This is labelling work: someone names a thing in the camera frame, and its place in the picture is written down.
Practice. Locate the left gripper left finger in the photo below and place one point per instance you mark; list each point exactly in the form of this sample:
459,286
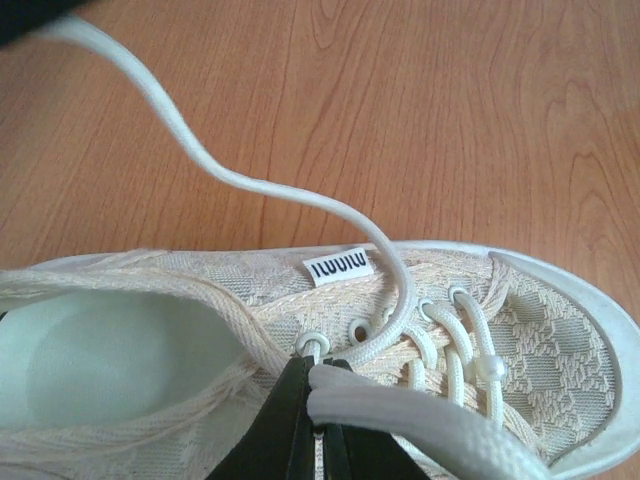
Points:
280,443

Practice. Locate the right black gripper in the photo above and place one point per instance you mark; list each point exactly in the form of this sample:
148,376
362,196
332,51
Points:
21,17

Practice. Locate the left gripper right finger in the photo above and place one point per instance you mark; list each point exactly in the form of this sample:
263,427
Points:
357,453

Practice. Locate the beige lace platform sneaker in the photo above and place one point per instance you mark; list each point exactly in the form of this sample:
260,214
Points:
481,363

